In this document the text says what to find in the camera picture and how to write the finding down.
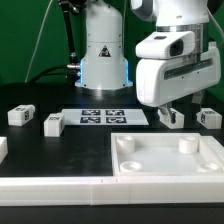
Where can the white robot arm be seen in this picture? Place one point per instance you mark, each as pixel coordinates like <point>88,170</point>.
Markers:
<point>178,16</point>

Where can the white sheet with AprilTags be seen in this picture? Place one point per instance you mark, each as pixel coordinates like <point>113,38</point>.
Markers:
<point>104,117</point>

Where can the white obstacle fence wall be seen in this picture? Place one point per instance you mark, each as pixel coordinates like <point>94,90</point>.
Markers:
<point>125,189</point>

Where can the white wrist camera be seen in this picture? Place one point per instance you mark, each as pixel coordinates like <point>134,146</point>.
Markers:
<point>166,45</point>

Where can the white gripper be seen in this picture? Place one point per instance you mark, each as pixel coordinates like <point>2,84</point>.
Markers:
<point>161,81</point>

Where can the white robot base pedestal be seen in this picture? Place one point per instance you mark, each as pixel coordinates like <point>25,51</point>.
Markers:
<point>104,67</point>

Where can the white square tabletop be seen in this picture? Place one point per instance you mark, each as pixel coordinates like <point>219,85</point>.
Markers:
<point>174,154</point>

